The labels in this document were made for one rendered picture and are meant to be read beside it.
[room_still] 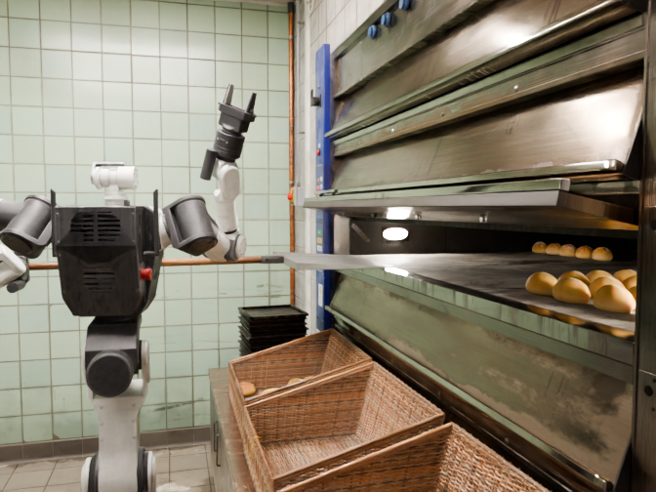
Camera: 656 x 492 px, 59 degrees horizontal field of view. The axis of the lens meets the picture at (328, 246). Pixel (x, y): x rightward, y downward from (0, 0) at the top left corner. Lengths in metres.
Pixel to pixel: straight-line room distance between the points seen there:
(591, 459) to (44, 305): 2.97
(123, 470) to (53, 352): 1.85
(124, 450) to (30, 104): 2.23
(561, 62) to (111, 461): 1.52
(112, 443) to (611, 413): 1.30
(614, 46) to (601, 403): 0.62
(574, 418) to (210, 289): 2.61
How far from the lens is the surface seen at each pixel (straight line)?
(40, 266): 2.32
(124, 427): 1.83
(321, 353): 2.68
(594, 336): 1.14
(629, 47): 1.11
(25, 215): 1.78
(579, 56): 1.20
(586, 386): 1.21
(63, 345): 3.60
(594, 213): 1.00
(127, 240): 1.56
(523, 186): 1.04
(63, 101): 3.56
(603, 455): 1.15
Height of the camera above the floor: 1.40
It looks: 4 degrees down
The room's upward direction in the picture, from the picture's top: straight up
